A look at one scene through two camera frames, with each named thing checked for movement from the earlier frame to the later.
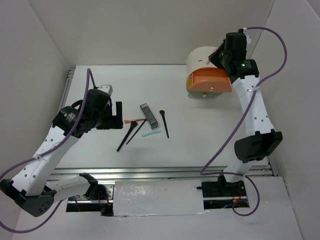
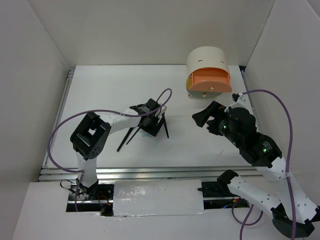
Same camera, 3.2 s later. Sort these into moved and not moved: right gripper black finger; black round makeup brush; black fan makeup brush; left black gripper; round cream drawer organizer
Moved: right gripper black finger; left black gripper
Not moved: black round makeup brush; black fan makeup brush; round cream drawer organizer
